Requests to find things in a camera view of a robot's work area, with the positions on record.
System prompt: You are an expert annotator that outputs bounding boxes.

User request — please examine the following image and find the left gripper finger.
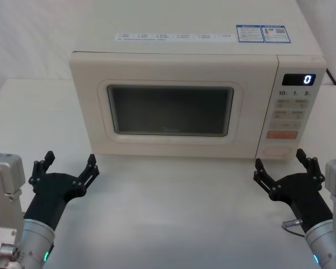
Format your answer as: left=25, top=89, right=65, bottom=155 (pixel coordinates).
left=28, top=151, right=56, bottom=186
left=72, top=154, right=101, bottom=197

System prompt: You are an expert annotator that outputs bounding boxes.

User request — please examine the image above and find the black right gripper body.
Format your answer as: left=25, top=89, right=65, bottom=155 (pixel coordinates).
left=270, top=171, right=334, bottom=234

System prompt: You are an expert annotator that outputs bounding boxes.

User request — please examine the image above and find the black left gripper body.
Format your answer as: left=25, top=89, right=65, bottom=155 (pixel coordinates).
left=22, top=173, right=80, bottom=231

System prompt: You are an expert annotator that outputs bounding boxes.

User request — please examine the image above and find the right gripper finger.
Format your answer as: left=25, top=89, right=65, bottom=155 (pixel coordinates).
left=253, top=157, right=278, bottom=201
left=295, top=149, right=325, bottom=192

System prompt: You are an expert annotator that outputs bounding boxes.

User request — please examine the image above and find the cream microwave oven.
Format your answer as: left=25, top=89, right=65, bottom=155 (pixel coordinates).
left=69, top=0, right=328, bottom=161

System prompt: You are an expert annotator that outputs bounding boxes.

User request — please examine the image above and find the white table cloth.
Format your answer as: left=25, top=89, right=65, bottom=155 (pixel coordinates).
left=0, top=78, right=336, bottom=269

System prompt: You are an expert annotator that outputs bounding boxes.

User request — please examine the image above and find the white curtain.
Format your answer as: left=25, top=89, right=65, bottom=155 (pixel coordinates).
left=0, top=0, right=336, bottom=85

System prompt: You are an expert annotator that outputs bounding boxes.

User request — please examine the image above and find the thin cable with silver plug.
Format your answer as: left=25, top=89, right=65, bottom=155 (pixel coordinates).
left=281, top=219, right=308, bottom=239

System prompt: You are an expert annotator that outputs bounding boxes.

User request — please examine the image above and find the black power cable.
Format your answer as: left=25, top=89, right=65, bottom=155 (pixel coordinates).
left=325, top=67, right=336, bottom=85

